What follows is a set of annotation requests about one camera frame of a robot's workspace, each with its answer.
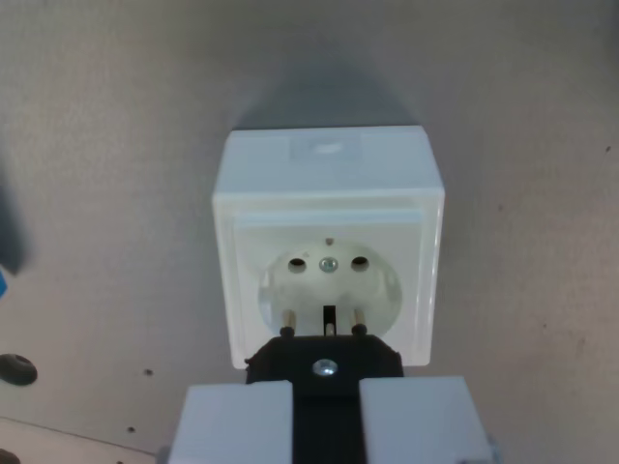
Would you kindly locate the black two-pin power plug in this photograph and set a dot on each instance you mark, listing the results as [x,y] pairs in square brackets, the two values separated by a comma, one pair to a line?
[326,353]

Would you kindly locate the blue ribbed triangular bracket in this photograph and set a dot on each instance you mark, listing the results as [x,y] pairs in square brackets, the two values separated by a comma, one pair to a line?
[2,285]

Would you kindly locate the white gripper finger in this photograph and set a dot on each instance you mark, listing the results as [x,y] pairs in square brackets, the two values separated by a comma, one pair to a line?
[232,425]
[416,420]

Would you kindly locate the white wall socket box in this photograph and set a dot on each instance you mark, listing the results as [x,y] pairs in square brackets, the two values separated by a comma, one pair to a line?
[329,193]

